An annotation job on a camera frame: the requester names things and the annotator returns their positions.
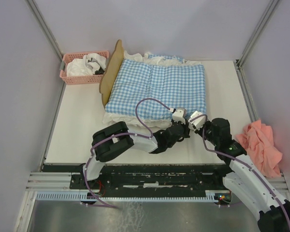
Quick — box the blue gingham mattress pad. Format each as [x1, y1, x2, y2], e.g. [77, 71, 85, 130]
[103, 52, 206, 128]

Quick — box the wooden pet bed frame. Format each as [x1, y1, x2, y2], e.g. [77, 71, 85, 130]
[99, 40, 124, 107]

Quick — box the blue gingham pillow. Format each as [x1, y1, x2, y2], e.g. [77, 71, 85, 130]
[143, 52, 186, 67]

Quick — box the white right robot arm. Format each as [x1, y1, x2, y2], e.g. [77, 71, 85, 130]
[198, 118, 290, 232]

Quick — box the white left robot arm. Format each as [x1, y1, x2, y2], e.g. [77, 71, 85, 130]
[80, 121, 190, 189]

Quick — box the pink cloth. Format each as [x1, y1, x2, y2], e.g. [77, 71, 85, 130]
[236, 119, 283, 178]

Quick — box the white cloth in basket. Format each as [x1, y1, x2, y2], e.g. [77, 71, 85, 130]
[66, 53, 107, 76]

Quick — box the pink plastic basket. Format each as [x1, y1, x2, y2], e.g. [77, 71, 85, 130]
[59, 50, 109, 85]

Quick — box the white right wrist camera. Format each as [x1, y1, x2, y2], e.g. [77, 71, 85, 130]
[188, 111, 207, 132]

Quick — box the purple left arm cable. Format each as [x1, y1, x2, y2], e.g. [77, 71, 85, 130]
[84, 98, 176, 209]

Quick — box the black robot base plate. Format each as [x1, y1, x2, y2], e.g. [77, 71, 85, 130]
[70, 164, 232, 194]

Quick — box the aluminium frame post right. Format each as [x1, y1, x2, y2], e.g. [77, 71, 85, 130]
[236, 0, 281, 69]

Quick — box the aluminium frame post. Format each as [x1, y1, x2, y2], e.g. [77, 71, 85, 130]
[236, 0, 281, 69]
[25, 0, 63, 61]

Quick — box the white slotted cable duct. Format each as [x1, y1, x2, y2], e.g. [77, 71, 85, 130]
[36, 189, 220, 202]

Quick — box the aluminium frame post left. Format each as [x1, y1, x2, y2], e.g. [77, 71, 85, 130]
[25, 0, 63, 61]

